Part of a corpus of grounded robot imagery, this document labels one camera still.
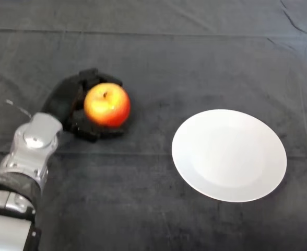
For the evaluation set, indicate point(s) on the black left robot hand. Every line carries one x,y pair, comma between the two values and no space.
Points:
62,99

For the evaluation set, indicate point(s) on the red yellow apple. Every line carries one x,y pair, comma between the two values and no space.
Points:
107,107

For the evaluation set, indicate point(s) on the white round plate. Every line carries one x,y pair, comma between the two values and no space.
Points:
229,157

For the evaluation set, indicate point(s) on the black cloth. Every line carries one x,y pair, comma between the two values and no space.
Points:
169,65

